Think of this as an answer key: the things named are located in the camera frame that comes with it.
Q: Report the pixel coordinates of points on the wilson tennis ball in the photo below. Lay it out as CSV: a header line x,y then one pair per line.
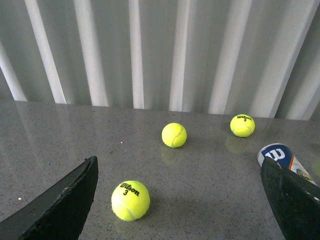
x,y
242,125
130,200

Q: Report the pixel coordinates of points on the far Wilson tennis ball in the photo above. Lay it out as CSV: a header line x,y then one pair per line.
x,y
242,125

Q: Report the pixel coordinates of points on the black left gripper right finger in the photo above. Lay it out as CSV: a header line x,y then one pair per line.
x,y
295,201

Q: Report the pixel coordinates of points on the Wilson tennis ball can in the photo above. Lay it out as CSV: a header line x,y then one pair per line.
x,y
283,156

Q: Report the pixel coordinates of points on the middle plain tennis ball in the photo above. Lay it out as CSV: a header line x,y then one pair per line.
x,y
174,135

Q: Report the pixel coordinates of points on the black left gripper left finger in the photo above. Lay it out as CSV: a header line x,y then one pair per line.
x,y
60,212

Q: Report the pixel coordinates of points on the near Wilson tennis ball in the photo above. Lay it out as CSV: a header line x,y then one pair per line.
x,y
130,200

